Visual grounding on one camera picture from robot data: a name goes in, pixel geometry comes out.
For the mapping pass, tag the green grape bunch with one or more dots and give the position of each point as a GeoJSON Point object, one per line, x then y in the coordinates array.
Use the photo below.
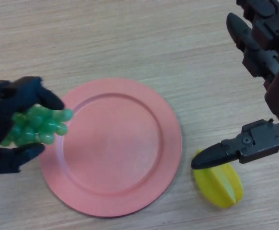
{"type": "Point", "coordinates": [38, 127]}

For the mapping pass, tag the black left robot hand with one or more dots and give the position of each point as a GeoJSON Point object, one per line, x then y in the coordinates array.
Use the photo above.
{"type": "Point", "coordinates": [0, 100]}

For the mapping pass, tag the yellow starfruit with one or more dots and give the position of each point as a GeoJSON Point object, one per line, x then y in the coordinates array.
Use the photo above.
{"type": "Point", "coordinates": [215, 187]}

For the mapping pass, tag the pink round plate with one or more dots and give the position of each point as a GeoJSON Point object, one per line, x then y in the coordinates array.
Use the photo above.
{"type": "Point", "coordinates": [115, 148]}

